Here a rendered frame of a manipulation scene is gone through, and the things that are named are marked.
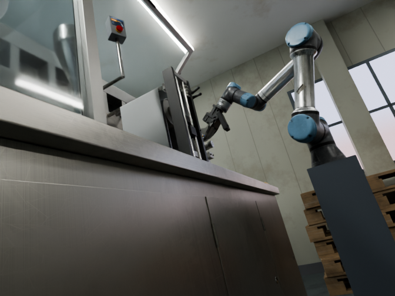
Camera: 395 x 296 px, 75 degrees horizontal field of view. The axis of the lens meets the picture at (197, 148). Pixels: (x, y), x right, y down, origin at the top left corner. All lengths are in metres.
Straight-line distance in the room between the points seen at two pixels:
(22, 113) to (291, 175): 3.69
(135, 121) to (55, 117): 0.98
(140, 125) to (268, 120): 3.01
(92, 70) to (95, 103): 0.07
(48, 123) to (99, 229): 0.14
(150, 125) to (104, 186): 0.87
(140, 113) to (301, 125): 0.73
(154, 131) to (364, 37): 3.75
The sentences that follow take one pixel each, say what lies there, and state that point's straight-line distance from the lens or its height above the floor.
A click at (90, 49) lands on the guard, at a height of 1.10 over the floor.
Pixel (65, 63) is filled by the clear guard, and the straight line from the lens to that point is 0.52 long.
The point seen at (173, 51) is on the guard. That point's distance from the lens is 1.88.
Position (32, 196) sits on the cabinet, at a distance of 0.32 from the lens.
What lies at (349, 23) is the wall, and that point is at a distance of 4.65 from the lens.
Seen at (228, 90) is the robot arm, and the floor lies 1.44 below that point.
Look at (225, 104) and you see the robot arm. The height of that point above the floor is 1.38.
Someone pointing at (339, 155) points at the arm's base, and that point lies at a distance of 1.29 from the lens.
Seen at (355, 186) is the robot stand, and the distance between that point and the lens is 1.24.
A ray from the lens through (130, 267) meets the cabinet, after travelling 0.40.
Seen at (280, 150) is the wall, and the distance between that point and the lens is 3.94.
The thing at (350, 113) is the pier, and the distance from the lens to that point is 3.88.
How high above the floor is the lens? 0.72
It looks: 19 degrees up
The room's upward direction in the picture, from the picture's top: 13 degrees counter-clockwise
